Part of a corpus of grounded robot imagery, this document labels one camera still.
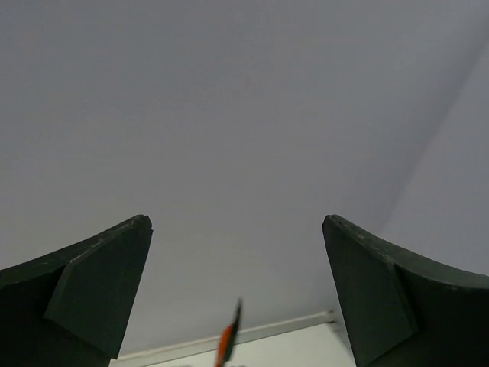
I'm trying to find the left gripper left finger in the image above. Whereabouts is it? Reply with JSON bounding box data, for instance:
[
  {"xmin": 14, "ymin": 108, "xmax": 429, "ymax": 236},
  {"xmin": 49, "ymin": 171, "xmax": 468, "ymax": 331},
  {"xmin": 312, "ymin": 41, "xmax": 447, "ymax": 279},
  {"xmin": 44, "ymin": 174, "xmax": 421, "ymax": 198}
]
[{"xmin": 1, "ymin": 214, "xmax": 153, "ymax": 367}]

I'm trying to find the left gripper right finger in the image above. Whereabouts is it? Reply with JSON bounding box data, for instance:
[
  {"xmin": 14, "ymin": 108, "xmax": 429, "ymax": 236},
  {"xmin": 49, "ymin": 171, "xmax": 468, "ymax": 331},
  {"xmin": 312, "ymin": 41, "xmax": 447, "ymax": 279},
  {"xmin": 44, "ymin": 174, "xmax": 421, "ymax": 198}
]
[{"xmin": 322, "ymin": 215, "xmax": 488, "ymax": 367}]

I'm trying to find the orange plastic knife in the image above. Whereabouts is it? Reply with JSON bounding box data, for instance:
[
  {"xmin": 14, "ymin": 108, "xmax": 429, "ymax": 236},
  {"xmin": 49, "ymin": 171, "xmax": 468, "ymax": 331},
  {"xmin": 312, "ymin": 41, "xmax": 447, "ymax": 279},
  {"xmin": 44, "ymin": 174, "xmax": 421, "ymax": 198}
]
[{"xmin": 215, "ymin": 323, "xmax": 238, "ymax": 367}]

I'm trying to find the black handled steel knife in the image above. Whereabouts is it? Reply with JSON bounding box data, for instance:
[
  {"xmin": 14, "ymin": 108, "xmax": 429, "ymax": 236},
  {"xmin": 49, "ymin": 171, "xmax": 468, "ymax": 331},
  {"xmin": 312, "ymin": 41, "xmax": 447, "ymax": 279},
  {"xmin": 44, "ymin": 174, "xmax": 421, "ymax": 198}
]
[{"xmin": 220, "ymin": 297, "xmax": 242, "ymax": 366}]

